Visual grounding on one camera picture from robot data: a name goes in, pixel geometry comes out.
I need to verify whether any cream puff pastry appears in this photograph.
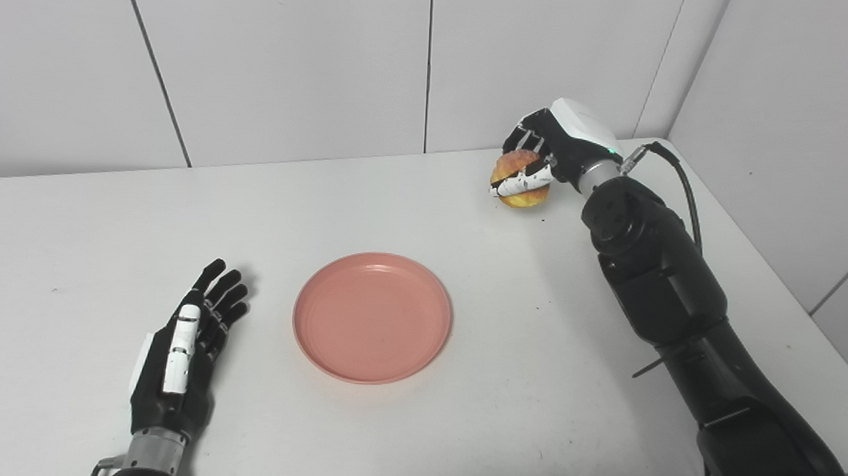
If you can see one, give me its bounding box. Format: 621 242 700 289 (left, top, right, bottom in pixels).
488 148 552 211

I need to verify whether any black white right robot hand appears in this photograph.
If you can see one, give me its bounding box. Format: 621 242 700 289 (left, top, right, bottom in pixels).
489 94 626 204

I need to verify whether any pink round plate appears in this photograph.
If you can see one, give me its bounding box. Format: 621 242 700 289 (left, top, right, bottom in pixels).
290 248 456 389

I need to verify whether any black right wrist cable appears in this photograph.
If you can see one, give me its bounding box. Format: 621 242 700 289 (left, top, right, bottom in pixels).
617 139 709 255

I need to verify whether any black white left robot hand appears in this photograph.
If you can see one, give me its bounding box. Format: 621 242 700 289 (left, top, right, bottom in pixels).
126 254 252 442

